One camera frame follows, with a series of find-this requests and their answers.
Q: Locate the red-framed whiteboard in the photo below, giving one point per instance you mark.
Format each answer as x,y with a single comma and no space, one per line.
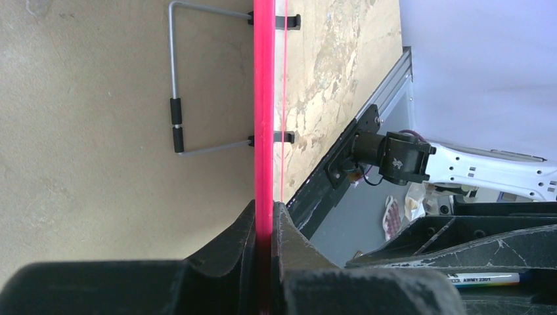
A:
269,103

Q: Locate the whiteboard marker pen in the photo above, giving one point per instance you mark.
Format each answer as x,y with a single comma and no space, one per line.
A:
488,279

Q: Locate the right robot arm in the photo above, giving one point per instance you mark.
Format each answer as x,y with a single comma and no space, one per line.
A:
401,159

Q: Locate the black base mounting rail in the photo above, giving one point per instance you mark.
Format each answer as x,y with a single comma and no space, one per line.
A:
327,183

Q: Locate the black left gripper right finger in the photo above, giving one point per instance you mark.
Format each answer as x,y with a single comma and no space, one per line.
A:
298,281

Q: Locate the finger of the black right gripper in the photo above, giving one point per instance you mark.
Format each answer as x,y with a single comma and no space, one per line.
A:
434,233
531,248

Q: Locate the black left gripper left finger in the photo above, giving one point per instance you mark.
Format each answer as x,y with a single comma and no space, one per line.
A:
220,276

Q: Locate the aluminium frame rail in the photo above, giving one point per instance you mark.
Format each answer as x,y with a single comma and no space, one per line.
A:
394,95

